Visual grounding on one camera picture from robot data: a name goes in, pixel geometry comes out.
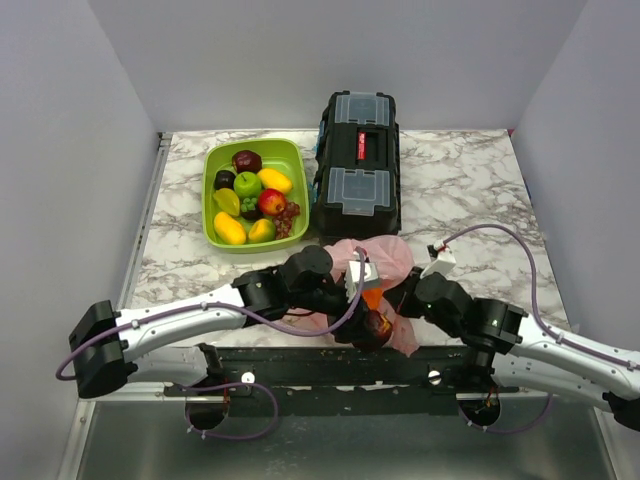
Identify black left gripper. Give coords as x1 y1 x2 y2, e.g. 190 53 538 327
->
289 278 376 344

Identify orange fake tangerine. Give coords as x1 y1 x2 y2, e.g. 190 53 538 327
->
362 288 384 312

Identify pink plastic bag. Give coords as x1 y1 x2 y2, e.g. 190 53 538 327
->
284 234 422 357

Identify dark red striped fake apple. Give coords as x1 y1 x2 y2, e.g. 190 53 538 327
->
352 310 393 352

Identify red fake grape bunch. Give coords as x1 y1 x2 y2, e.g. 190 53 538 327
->
272 202 300 239

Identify red yellow fake apple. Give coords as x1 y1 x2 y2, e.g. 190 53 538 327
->
257 188 287 217

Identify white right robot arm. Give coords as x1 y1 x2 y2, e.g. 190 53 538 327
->
384 269 639 430

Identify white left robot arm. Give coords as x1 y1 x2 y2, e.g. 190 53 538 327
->
55 245 379 399

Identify yellow fake mango lower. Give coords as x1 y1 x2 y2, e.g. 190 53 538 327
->
213 211 247 245

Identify yellow fake mango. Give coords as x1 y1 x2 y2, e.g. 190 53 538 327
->
213 211 247 245
257 168 293 195

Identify fake mangosteen green top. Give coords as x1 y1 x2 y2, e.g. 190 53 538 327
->
240 197 263 222

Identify yellow fake mango upper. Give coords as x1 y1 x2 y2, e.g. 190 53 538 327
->
257 168 293 195

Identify yellow fake starfruit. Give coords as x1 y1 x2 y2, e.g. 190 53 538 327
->
213 188 241 217

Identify green fake apple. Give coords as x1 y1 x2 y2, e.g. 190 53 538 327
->
233 171 263 199

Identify dark purple fake plum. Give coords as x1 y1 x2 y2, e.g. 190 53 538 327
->
213 170 236 190

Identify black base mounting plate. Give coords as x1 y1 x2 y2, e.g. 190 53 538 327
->
164 346 498 422

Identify black plastic toolbox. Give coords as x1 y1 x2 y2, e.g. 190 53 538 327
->
311 91 402 244

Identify green plastic tray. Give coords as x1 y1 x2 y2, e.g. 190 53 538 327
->
201 138 310 254

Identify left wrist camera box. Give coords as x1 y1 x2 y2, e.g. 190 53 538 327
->
344 248 381 301

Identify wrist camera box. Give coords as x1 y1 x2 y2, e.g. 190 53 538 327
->
420 241 456 278
344 248 381 301

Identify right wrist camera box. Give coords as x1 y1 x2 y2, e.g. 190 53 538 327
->
420 241 456 278

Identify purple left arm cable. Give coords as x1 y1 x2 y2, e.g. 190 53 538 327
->
54 246 367 382

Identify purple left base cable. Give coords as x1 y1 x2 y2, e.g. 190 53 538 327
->
179 381 280 442

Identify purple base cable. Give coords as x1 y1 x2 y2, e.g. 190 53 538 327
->
179 381 280 442
455 389 554 436

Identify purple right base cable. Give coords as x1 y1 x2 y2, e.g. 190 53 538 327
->
455 389 554 436

